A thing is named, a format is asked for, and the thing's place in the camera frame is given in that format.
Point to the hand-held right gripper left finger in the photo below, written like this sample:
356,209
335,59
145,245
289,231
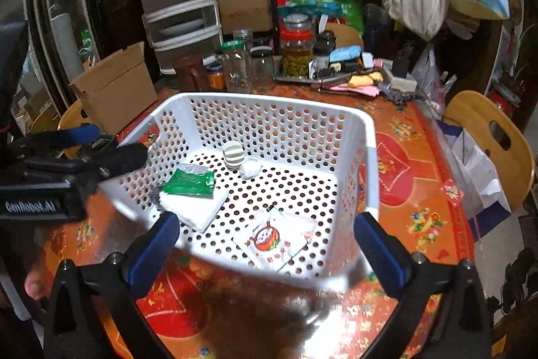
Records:
153,254

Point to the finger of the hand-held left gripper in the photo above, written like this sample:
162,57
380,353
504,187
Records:
122,159
80,134

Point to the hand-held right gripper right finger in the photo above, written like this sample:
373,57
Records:
382,258

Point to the white cloth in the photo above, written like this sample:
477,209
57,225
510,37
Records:
197,209

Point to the green snack packet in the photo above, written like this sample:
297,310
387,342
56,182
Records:
189,184

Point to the white perforated plastic basket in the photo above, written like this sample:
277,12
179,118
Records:
370,174

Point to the white packet with red cartoon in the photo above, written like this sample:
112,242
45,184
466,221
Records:
273,241

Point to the cream ribbed round sponge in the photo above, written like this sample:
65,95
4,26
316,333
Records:
233,157

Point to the person's left hand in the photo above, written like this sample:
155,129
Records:
35,284

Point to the light wooden chair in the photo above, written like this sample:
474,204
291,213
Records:
475,111
71,117
349,35

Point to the open brown cardboard box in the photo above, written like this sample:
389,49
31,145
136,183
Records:
122,94

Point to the orange red floral tablecloth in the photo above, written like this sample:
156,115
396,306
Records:
412,157

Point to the brown jar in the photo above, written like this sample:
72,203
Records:
191,75

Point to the orange filled jar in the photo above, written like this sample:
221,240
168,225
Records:
215,80

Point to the white paper bag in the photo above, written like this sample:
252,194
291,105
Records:
479,174

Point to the dark carved wooden chair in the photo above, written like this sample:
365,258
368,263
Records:
517,287

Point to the green lid glass jar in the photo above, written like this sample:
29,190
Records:
236,69

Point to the clear glass jar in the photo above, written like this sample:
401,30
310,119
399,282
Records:
262,69

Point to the small glass jar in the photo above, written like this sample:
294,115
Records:
243,37

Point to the yellow snack packet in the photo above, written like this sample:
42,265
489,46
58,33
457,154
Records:
365,79

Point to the clear plastic bag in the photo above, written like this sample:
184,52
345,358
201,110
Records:
428,77

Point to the closed brown cardboard box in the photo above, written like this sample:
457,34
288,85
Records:
243,10

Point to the small black box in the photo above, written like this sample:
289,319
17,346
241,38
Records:
402,60

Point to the red lid pickle jar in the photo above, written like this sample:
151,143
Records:
296,56

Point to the blue packet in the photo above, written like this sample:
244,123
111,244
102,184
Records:
344,53

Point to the dark lid jar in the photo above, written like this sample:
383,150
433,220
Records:
324,47

